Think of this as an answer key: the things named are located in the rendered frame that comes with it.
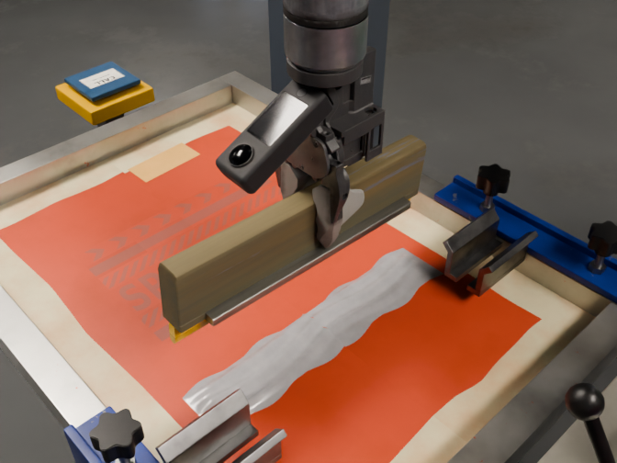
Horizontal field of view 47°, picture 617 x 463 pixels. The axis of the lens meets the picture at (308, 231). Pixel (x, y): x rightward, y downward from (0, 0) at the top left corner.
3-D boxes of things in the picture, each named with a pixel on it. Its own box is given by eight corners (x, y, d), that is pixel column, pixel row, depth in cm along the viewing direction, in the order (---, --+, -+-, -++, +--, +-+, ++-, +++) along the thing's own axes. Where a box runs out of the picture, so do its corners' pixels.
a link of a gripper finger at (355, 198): (375, 236, 78) (370, 163, 73) (337, 262, 75) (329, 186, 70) (354, 227, 80) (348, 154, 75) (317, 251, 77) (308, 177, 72)
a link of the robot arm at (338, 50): (325, 38, 59) (261, 8, 63) (324, 87, 62) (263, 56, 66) (386, 12, 62) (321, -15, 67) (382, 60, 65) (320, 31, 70)
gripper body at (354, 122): (383, 160, 74) (392, 52, 66) (324, 195, 69) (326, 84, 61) (331, 130, 78) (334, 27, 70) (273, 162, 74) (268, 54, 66)
